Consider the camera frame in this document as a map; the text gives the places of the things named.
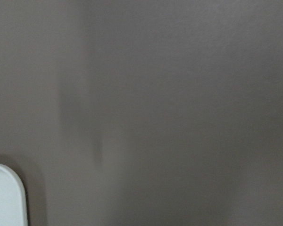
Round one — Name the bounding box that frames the cream rabbit tray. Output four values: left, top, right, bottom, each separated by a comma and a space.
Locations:
0, 164, 28, 226

